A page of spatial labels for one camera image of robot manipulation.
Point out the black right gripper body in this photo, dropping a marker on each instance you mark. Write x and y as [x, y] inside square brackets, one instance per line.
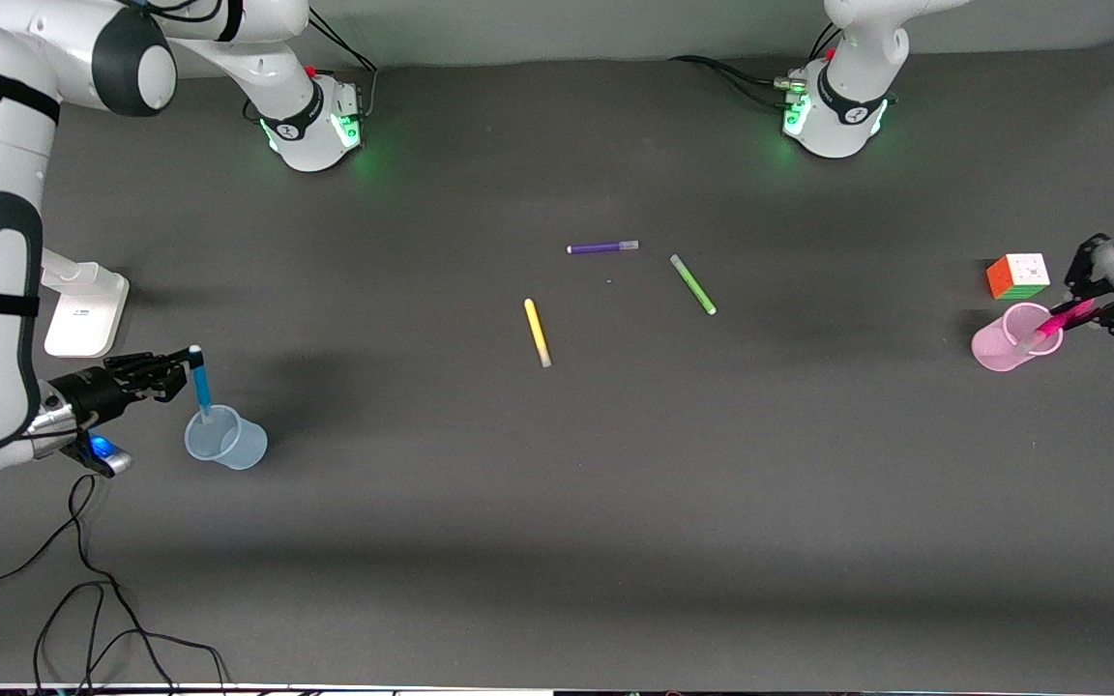
[95, 392]

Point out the blue marker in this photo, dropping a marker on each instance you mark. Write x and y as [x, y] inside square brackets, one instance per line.
[200, 387]

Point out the pink marker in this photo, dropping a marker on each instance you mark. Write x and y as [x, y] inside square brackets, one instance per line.
[1060, 322]

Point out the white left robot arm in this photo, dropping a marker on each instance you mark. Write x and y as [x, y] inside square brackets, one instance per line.
[857, 97]

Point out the multicoloured puzzle cube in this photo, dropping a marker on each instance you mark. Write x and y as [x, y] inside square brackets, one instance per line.
[1016, 277]

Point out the white stand with base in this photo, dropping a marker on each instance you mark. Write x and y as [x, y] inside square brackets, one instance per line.
[83, 319]

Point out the translucent blue plastic cup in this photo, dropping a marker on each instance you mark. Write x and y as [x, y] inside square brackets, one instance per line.
[238, 445]

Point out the translucent pink plastic cup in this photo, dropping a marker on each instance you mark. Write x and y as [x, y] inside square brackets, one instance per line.
[992, 350]

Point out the yellow marker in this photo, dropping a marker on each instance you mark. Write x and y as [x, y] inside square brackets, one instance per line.
[537, 332]

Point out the green marker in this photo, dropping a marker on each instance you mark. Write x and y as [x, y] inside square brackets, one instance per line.
[692, 284]

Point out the purple marker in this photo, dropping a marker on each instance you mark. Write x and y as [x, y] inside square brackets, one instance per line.
[600, 247]

